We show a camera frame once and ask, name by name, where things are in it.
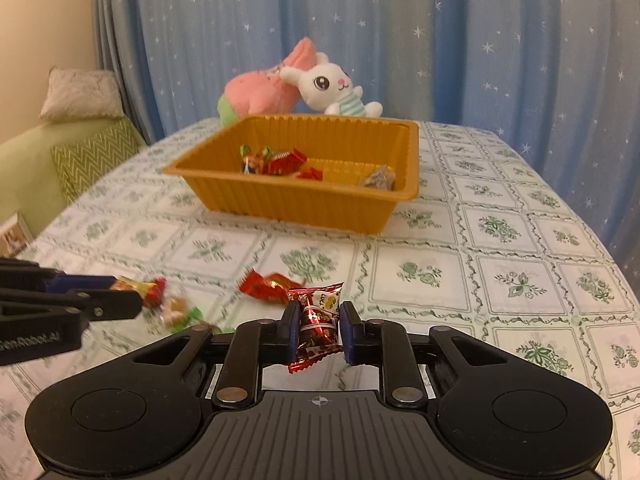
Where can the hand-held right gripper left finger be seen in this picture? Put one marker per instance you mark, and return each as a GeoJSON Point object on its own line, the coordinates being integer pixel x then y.
{"type": "Point", "coordinates": [290, 332]}

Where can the red yellow candy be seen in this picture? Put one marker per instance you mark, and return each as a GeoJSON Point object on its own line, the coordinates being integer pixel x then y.
{"type": "Point", "coordinates": [142, 290]}

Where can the light green sofa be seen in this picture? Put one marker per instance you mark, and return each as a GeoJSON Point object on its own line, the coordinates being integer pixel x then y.
{"type": "Point", "coordinates": [25, 170]}

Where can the green zigzag cushion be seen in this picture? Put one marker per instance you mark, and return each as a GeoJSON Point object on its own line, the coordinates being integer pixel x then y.
{"type": "Point", "coordinates": [95, 155]}

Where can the silver snack packet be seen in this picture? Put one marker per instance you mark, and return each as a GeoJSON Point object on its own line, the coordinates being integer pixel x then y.
{"type": "Point", "coordinates": [378, 178]}

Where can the green snack packet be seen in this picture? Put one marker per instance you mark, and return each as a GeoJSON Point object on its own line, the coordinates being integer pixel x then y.
{"type": "Point", "coordinates": [197, 314]}

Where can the pink star plush toy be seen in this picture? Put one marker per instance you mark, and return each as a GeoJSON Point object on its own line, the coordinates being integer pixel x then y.
{"type": "Point", "coordinates": [255, 90]}

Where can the green red candy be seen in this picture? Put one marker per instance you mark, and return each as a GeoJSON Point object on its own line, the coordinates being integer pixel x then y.
{"type": "Point", "coordinates": [252, 160]}

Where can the clear candy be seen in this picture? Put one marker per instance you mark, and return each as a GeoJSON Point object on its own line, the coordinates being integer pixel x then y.
{"type": "Point", "coordinates": [174, 307]}

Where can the white rabbit plush toy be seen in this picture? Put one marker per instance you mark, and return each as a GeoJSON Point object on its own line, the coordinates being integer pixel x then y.
{"type": "Point", "coordinates": [325, 82]}

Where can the bright red snack packet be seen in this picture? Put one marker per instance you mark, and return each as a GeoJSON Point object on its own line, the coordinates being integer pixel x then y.
{"type": "Point", "coordinates": [265, 286]}

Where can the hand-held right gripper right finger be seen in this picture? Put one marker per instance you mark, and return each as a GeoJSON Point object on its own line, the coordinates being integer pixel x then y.
{"type": "Point", "coordinates": [347, 335]}

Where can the grey cushion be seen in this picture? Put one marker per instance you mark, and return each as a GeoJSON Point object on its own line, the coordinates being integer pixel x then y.
{"type": "Point", "coordinates": [80, 95]}

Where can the orange plastic tray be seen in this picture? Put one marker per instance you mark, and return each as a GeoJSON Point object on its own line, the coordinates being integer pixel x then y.
{"type": "Point", "coordinates": [280, 205]}

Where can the small red candy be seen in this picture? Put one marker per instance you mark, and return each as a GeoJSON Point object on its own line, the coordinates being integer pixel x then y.
{"type": "Point", "coordinates": [309, 174]}

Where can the blue star curtain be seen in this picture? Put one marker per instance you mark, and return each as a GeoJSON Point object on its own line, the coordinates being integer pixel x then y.
{"type": "Point", "coordinates": [450, 20]}

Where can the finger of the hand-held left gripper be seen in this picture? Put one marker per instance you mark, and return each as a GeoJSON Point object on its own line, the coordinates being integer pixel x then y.
{"type": "Point", "coordinates": [115, 305]}
{"type": "Point", "coordinates": [75, 282]}

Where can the red foil twisted candy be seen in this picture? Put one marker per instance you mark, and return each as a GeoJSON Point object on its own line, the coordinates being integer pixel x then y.
{"type": "Point", "coordinates": [285, 161]}

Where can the white photo booklet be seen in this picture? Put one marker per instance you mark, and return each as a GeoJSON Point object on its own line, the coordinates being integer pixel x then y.
{"type": "Point", "coordinates": [12, 237]}

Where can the red white candy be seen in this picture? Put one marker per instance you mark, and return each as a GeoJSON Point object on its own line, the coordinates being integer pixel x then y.
{"type": "Point", "coordinates": [317, 325]}

